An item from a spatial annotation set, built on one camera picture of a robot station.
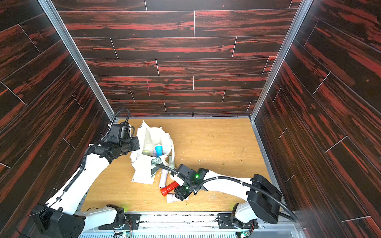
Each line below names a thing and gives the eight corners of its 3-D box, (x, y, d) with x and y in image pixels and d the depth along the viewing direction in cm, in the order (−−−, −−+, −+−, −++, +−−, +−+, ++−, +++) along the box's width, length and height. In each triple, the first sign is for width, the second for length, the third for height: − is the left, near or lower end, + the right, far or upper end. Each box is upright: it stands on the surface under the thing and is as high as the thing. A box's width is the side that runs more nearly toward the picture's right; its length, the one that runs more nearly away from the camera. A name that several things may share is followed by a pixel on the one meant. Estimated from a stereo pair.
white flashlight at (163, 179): (159, 188, 86) (158, 186, 84) (162, 171, 93) (162, 169, 90) (165, 188, 86) (164, 186, 83) (168, 171, 93) (167, 169, 90)
